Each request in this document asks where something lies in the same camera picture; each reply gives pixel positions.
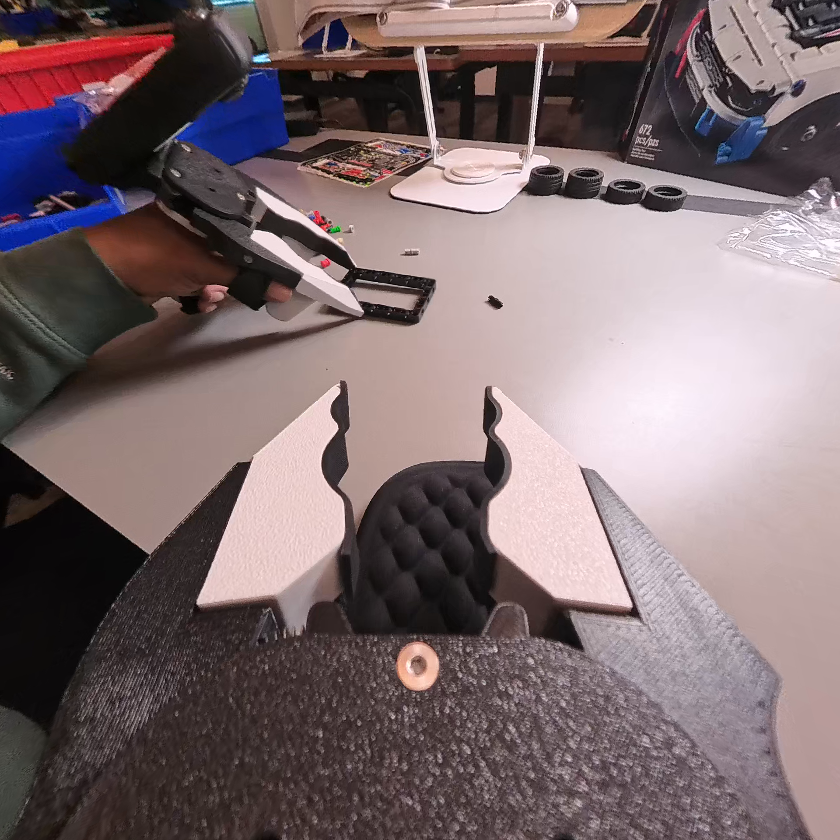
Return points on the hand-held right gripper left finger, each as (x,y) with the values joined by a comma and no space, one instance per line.
(275,531)

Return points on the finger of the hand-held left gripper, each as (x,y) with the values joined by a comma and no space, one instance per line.
(321,285)
(295,223)

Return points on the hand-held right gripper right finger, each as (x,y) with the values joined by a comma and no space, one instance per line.
(558,531)

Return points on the pile of lego pieces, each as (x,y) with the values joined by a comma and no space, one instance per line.
(328,226)

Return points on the black lego frame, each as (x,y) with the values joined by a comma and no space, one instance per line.
(426,295)

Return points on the blue bin with tag label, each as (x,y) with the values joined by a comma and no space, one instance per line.
(33,157)

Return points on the lego instruction booklet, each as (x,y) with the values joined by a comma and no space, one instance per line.
(315,16)

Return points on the black rubber tire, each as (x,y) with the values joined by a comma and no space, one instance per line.
(664,198)
(584,184)
(546,180)
(625,192)

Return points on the large clear bag lego parts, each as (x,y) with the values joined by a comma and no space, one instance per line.
(118,85)

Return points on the lego set box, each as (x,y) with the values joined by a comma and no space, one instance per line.
(722,98)

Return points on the person's left hand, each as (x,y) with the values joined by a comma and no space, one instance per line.
(164,262)

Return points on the blue plastic bin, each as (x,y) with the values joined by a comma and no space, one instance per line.
(249,118)

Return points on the holographic sticker sheet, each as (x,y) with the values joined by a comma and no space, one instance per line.
(367,161)

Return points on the red plastic bin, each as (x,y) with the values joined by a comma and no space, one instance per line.
(52,72)

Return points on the white book stand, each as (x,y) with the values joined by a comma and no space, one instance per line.
(472,187)

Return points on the person's green hoodie torso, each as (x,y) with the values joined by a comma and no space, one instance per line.
(19,774)

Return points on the empty clear plastic bag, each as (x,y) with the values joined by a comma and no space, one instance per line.
(787,243)

